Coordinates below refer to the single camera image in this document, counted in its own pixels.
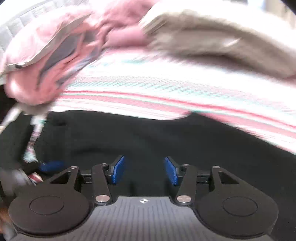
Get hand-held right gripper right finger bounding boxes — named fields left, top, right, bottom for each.
left=164, top=156, right=240, bottom=206

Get pink duvet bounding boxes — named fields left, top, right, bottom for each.
left=92, top=0, right=162, bottom=52

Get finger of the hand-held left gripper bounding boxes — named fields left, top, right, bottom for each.
left=38, top=161, right=66, bottom=174

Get grey quilted headboard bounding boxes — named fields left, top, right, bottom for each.
left=0, top=0, right=58, bottom=55

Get pink pillow with grey edge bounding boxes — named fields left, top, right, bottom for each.
left=5, top=7, right=93, bottom=70

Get pink and grey folded blanket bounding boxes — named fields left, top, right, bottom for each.
left=5, top=35, right=104, bottom=110

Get patterned bed sheet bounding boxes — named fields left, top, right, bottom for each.
left=46, top=50, right=296, bottom=156

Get striped folded quilt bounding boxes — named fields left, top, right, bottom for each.
left=139, top=9, right=296, bottom=79

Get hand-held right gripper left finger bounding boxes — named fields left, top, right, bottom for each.
left=50, top=155, right=125, bottom=206

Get black pants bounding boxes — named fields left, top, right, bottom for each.
left=0, top=109, right=296, bottom=209

